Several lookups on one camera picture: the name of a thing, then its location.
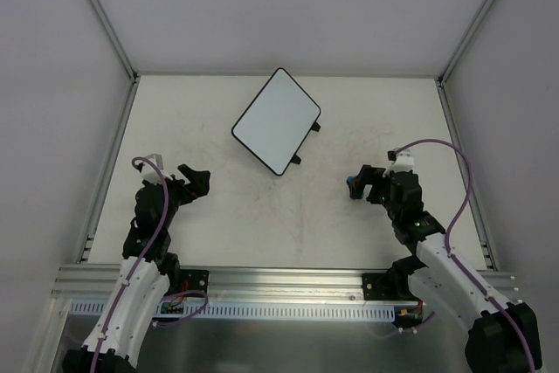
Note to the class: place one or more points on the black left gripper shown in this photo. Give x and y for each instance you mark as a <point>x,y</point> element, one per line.
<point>182,187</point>

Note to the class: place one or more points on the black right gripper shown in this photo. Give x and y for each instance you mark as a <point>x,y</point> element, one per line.
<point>376,183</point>

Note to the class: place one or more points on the blue whiteboard eraser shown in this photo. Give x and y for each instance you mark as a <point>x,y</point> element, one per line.
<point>355,191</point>

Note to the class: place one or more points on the white board with black frame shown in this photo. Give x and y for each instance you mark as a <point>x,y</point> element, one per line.
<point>274,124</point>

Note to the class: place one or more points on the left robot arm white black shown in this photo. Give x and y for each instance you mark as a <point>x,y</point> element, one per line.
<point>149,275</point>

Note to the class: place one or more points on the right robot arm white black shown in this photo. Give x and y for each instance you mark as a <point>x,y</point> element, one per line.
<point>499,335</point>

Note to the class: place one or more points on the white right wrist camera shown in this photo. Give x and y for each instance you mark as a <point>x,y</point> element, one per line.
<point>400,161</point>

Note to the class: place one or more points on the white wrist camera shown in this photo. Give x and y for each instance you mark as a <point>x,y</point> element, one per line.
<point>400,161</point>
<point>151,168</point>

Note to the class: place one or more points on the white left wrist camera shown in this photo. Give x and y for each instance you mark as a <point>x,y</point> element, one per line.
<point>151,168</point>

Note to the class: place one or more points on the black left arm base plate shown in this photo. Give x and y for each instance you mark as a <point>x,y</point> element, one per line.
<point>187,279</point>

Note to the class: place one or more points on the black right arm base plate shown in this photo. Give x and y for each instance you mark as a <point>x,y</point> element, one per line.
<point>388,286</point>

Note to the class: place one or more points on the aluminium front rail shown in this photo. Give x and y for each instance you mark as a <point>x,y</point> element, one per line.
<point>231,284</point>

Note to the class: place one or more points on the white slotted cable duct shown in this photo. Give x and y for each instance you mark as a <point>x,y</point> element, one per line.
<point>223,310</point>

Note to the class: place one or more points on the left aluminium frame post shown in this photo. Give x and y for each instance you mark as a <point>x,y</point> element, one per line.
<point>113,39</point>

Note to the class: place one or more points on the aluminium frame post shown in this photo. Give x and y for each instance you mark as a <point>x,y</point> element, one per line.
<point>113,39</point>
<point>473,27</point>

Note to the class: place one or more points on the right aluminium frame post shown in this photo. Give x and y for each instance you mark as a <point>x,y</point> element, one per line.
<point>473,27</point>

